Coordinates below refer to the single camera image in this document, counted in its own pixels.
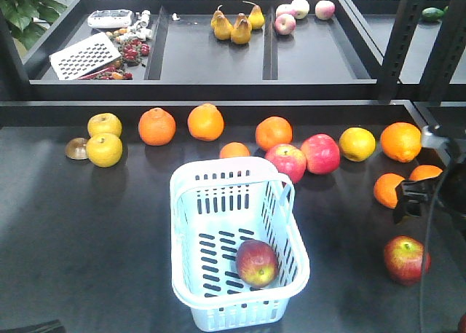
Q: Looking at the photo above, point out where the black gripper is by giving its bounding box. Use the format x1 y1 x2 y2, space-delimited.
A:
392 178 443 224

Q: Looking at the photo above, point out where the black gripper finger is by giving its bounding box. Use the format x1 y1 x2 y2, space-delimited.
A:
0 320 66 333

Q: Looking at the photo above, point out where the red apple front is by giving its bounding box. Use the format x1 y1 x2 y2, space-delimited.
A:
236 239 279 289

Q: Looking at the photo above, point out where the light blue plastic basket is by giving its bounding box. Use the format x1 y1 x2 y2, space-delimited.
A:
170 157 310 332

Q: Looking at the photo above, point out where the orange behind apples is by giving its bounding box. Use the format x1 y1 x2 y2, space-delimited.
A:
255 116 293 152

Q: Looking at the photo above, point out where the small orange right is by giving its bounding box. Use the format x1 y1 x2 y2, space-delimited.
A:
409 165 443 181

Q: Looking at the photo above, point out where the small orange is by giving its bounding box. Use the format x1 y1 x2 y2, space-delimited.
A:
409 165 443 181
219 142 250 158
373 173 405 209

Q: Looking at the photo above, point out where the red apple middle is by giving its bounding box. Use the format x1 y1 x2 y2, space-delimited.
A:
384 235 431 286

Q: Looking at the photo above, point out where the large orange right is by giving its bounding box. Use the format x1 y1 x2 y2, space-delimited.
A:
379 122 422 162

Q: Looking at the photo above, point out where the yellow orange fruit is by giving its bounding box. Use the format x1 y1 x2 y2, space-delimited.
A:
339 127 376 162

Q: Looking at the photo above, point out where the pink red apple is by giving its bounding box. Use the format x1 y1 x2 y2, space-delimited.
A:
301 133 340 175
265 144 307 184

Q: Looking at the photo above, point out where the black wood produce display table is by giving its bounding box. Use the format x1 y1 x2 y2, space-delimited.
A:
0 99 466 333

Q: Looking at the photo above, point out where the pink red apple left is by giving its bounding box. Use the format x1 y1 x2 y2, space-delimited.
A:
265 144 307 184

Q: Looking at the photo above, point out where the brown half fruit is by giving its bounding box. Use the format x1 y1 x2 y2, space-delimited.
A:
65 137 88 160

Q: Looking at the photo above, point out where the yellow apple front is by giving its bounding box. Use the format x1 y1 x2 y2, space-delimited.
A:
86 133 123 168

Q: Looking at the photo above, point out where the yellow apple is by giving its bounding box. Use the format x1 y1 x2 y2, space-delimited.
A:
86 133 123 168
87 112 122 137

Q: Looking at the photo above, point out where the green avocado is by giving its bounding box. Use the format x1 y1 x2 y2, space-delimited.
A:
421 7 445 23

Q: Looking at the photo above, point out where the small orange centre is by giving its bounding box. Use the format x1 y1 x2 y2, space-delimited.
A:
219 142 250 158

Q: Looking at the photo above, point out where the yellow apple back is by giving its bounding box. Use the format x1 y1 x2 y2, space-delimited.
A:
87 112 122 137

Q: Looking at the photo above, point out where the pink peach apple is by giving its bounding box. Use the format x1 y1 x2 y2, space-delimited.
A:
291 0 310 20
315 0 335 20
274 13 296 36

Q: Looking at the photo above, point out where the orange back left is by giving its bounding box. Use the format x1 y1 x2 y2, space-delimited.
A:
138 107 176 146

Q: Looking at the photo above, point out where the brown pear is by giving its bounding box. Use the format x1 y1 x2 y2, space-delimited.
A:
230 18 251 45
210 4 224 30
244 1 265 30
213 15 233 41

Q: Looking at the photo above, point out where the white perforated grater board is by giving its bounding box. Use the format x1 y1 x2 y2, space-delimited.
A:
49 32 120 80

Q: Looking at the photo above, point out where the black rear display shelf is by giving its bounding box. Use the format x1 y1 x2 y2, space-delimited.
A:
24 0 382 102

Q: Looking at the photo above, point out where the pile of cherry tomatoes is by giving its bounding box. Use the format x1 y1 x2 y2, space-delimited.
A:
79 28 152 80

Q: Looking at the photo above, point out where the white electronic scale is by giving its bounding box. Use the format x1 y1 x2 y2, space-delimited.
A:
87 9 133 29

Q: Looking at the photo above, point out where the green potted plant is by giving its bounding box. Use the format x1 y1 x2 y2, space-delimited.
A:
1 0 66 50

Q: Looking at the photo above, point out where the black robot arm with cable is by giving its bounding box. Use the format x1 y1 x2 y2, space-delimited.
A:
419 125 465 332

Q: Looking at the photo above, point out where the black upright shelf post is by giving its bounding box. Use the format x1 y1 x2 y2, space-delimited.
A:
419 0 465 103
376 0 425 103

